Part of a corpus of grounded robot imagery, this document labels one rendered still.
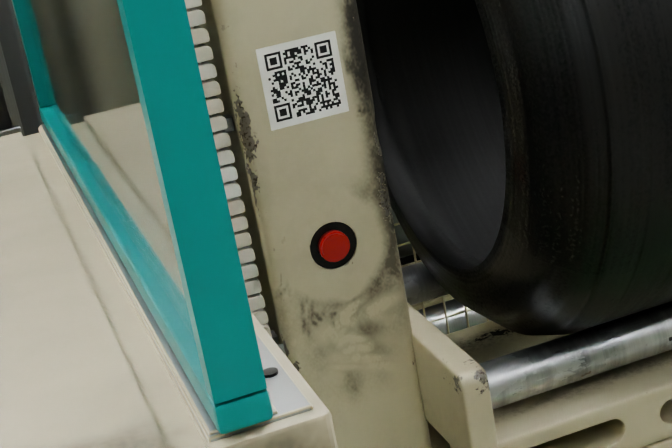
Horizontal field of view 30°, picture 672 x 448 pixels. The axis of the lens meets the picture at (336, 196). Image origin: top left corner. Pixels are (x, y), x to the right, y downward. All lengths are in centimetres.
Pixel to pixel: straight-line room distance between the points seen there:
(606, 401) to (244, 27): 50
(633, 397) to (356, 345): 27
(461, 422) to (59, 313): 66
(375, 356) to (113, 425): 78
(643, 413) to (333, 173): 38
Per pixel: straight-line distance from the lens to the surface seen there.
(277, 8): 111
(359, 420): 125
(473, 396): 115
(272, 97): 112
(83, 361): 52
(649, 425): 127
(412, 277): 145
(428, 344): 121
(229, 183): 114
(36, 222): 71
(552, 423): 122
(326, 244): 116
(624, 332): 126
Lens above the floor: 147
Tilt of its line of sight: 18 degrees down
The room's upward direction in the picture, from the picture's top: 10 degrees counter-clockwise
